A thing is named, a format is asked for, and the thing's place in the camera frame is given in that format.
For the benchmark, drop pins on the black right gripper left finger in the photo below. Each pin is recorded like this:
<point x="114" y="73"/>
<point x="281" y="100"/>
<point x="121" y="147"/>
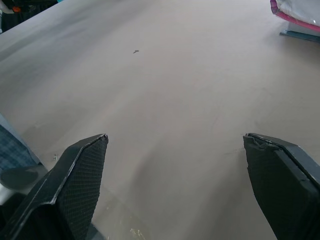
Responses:
<point x="72" y="182"/>

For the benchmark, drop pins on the blue plaid cloth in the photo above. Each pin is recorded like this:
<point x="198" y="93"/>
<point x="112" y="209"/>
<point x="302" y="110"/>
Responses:
<point x="12" y="150"/>

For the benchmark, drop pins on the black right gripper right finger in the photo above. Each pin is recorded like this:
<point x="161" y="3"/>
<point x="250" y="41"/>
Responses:
<point x="277" y="185"/>

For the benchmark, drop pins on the small dark screw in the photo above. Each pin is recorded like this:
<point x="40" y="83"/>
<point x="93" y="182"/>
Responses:
<point x="135" y="51"/>

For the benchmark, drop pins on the dark background object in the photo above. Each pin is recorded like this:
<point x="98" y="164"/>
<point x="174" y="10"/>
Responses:
<point x="22" y="10"/>

